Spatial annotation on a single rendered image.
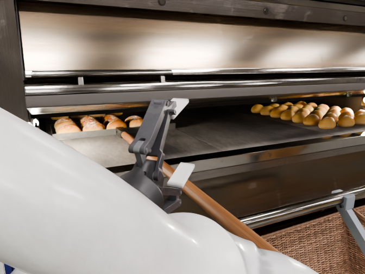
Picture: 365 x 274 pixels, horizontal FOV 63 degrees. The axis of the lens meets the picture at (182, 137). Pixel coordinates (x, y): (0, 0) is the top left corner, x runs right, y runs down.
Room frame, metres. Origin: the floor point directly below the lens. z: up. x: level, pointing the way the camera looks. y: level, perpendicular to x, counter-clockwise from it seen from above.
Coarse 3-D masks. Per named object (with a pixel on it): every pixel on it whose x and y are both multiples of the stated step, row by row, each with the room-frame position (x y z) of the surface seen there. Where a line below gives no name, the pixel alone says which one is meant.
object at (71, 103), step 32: (32, 96) 0.61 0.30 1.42; (64, 96) 0.63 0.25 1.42; (96, 96) 0.66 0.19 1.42; (128, 96) 0.69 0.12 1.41; (160, 96) 0.72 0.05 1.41; (192, 96) 0.75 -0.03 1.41; (224, 96) 0.79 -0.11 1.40; (256, 96) 0.86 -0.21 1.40; (288, 96) 1.01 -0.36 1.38; (320, 96) 1.21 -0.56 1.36
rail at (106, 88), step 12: (84, 84) 0.66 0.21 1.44; (96, 84) 0.66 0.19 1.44; (108, 84) 0.67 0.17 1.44; (120, 84) 0.69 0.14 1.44; (132, 84) 0.70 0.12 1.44; (144, 84) 0.71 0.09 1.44; (156, 84) 0.72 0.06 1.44; (168, 84) 0.73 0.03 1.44; (180, 84) 0.75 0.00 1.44; (192, 84) 0.76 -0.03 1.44; (204, 84) 0.77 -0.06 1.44; (216, 84) 0.79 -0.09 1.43; (228, 84) 0.80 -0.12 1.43; (240, 84) 0.82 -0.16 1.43; (252, 84) 0.84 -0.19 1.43; (264, 84) 0.85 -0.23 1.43; (276, 84) 0.87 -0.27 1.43; (288, 84) 0.89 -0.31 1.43; (300, 84) 0.91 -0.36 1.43; (312, 84) 0.94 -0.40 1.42
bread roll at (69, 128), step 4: (64, 124) 1.25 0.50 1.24; (68, 124) 1.24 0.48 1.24; (72, 124) 1.25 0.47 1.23; (60, 128) 1.22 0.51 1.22; (64, 128) 1.22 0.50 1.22; (68, 128) 1.23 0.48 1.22; (72, 128) 1.23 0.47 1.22; (76, 128) 1.24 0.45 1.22; (56, 132) 1.23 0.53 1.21; (60, 132) 1.21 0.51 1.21; (64, 132) 1.21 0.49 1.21; (68, 132) 1.22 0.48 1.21
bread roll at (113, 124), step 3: (114, 120) 1.34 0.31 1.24; (117, 120) 1.33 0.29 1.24; (120, 120) 1.34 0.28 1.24; (111, 123) 1.31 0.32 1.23; (114, 123) 1.31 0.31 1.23; (117, 123) 1.32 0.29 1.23; (120, 123) 1.32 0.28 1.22; (123, 123) 1.33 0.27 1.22; (126, 123) 1.35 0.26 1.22; (108, 126) 1.31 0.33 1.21; (111, 126) 1.31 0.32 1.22; (114, 126) 1.31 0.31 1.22; (117, 126) 1.31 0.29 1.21; (120, 126) 1.32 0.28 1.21; (123, 126) 1.32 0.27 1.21; (126, 126) 1.33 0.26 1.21
